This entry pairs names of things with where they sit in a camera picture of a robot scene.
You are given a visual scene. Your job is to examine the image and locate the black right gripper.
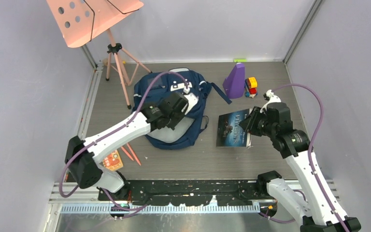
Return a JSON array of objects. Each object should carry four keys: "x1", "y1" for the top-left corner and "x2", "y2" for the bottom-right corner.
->
[{"x1": 240, "y1": 105, "x2": 277, "y2": 138}]

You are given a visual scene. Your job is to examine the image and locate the purple cover book bottom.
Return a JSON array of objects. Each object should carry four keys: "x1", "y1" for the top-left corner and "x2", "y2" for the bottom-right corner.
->
[{"x1": 216, "y1": 108, "x2": 252, "y2": 147}]

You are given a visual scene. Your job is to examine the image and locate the navy blue backpack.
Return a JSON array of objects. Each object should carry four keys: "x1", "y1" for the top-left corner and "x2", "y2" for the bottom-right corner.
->
[{"x1": 144, "y1": 68, "x2": 232, "y2": 150}]

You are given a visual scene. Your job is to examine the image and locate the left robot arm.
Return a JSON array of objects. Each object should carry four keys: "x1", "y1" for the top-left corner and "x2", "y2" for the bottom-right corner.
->
[{"x1": 65, "y1": 92, "x2": 199, "y2": 200}]

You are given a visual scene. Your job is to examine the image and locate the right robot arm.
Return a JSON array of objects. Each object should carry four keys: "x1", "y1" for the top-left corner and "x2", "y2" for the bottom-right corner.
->
[{"x1": 239, "y1": 102, "x2": 361, "y2": 232}]

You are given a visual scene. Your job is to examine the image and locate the toy block car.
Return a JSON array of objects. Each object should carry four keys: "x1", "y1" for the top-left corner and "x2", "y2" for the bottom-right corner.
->
[{"x1": 244, "y1": 77, "x2": 257, "y2": 98}]

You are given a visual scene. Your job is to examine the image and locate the purple metronome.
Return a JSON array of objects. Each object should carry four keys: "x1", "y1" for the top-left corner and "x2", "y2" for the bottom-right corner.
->
[{"x1": 222, "y1": 62, "x2": 245, "y2": 99}]

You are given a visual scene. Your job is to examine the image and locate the orange pen right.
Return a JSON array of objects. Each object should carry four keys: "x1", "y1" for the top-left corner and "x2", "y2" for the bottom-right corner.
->
[{"x1": 127, "y1": 143, "x2": 142, "y2": 166}]

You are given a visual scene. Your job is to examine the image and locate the orange pen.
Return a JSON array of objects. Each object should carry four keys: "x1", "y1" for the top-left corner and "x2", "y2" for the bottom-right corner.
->
[
  {"x1": 127, "y1": 143, "x2": 142, "y2": 166},
  {"x1": 120, "y1": 146, "x2": 134, "y2": 161}
]

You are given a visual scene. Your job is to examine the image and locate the orange pen left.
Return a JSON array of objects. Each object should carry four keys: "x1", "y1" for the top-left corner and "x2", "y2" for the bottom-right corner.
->
[{"x1": 120, "y1": 146, "x2": 134, "y2": 161}]

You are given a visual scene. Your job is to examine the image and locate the orange spiral notepad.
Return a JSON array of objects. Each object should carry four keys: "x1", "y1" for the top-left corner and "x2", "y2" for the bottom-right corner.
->
[{"x1": 102, "y1": 150, "x2": 124, "y2": 171}]

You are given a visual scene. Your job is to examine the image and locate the pink music stand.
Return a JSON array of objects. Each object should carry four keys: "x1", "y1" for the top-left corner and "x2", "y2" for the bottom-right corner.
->
[{"x1": 47, "y1": 0, "x2": 151, "y2": 109}]

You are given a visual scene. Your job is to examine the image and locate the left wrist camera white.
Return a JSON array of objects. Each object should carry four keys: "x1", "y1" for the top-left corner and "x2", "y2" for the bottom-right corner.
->
[{"x1": 182, "y1": 87, "x2": 199, "y2": 115}]

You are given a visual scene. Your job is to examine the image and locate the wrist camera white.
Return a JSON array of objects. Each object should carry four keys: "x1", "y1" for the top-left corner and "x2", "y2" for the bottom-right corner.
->
[
  {"x1": 260, "y1": 89, "x2": 281, "y2": 113},
  {"x1": 182, "y1": 87, "x2": 199, "y2": 115}
]

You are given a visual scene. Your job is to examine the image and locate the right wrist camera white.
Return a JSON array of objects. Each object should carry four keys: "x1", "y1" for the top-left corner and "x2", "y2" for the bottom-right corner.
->
[{"x1": 260, "y1": 89, "x2": 281, "y2": 113}]

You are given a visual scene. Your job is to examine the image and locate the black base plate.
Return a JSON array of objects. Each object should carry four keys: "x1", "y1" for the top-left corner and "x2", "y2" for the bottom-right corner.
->
[{"x1": 110, "y1": 179, "x2": 276, "y2": 206}]

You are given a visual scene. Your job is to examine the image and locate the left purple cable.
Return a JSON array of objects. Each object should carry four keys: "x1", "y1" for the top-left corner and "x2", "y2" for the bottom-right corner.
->
[{"x1": 58, "y1": 71, "x2": 193, "y2": 220}]

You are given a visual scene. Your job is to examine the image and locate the purple cable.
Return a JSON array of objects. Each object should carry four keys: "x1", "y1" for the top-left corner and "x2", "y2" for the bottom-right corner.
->
[
  {"x1": 58, "y1": 71, "x2": 193, "y2": 220},
  {"x1": 258, "y1": 84, "x2": 351, "y2": 232}
]

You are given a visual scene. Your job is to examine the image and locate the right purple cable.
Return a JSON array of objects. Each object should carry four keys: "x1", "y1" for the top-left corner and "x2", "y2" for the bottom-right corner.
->
[{"x1": 258, "y1": 84, "x2": 351, "y2": 232}]

